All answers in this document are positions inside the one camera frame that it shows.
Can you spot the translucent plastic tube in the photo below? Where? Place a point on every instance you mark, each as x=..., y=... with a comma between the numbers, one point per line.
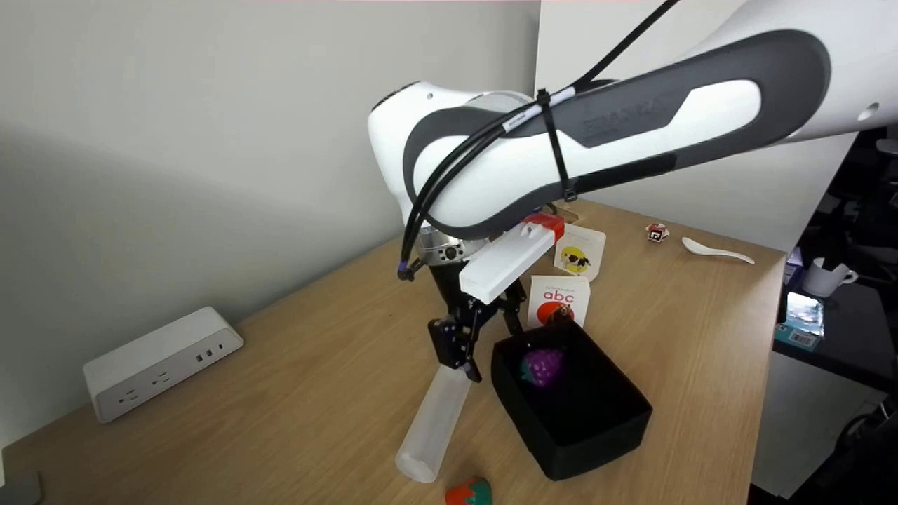
x=435, y=424

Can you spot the black fabric box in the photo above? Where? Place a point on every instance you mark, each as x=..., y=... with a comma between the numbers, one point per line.
x=586, y=421

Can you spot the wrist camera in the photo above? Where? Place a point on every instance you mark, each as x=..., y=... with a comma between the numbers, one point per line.
x=501, y=263

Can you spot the white mug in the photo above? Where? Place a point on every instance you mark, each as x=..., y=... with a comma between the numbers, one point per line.
x=822, y=278

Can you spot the purple toy grapes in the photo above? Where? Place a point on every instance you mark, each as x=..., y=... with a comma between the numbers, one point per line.
x=544, y=368

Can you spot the small red and white cube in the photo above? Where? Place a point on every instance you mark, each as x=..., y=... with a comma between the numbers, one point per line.
x=657, y=233

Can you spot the small book with red circle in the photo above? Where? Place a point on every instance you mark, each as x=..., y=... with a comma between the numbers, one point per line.
x=558, y=301

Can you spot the white spoon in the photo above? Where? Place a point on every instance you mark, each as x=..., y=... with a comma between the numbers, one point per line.
x=708, y=250

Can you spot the white power strip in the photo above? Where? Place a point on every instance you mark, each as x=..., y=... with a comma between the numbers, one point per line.
x=158, y=365

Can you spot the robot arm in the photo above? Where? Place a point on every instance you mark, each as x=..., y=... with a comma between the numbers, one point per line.
x=631, y=133

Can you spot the blue tissue box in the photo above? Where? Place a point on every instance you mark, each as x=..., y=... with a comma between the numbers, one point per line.
x=801, y=322

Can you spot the red toy strawberry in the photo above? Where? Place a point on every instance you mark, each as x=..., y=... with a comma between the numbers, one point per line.
x=468, y=494

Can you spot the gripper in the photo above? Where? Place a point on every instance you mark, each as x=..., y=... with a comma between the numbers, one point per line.
x=446, y=287

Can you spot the small book with yellow circle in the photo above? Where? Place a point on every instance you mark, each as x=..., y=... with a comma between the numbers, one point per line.
x=581, y=254

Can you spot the black desk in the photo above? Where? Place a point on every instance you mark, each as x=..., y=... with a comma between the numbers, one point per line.
x=859, y=337

